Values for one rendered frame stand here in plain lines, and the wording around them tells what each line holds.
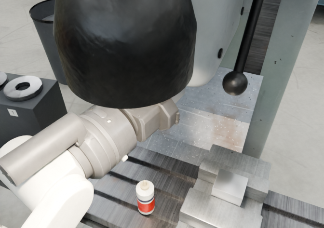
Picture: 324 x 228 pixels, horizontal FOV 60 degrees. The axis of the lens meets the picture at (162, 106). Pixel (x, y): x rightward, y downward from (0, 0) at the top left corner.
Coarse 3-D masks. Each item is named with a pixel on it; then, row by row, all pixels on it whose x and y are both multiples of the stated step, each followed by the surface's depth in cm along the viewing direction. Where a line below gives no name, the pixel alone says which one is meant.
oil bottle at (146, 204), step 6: (144, 180) 60; (138, 186) 62; (144, 186) 60; (150, 186) 62; (138, 192) 61; (144, 192) 60; (150, 192) 61; (138, 198) 62; (144, 198) 61; (150, 198) 62; (138, 204) 64; (144, 204) 62; (150, 204) 63; (144, 210) 64; (150, 210) 65
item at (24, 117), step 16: (0, 80) 72; (16, 80) 72; (32, 80) 72; (48, 80) 74; (0, 96) 69; (16, 96) 67; (32, 96) 68; (48, 96) 71; (0, 112) 69; (16, 112) 67; (32, 112) 66; (48, 112) 72; (64, 112) 80; (0, 128) 74; (16, 128) 72; (32, 128) 70; (0, 144) 79
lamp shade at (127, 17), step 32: (64, 0) 12; (96, 0) 11; (128, 0) 11; (160, 0) 11; (64, 32) 12; (96, 32) 11; (128, 32) 11; (160, 32) 12; (192, 32) 13; (64, 64) 13; (96, 64) 12; (128, 64) 12; (160, 64) 12; (192, 64) 15; (96, 96) 13; (128, 96) 13; (160, 96) 14
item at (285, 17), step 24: (264, 0) 67; (288, 0) 66; (312, 0) 64; (240, 24) 74; (264, 24) 71; (288, 24) 69; (264, 48) 75; (288, 48) 72; (264, 72) 79; (288, 72) 77; (264, 96) 84; (264, 120) 90; (264, 144) 97
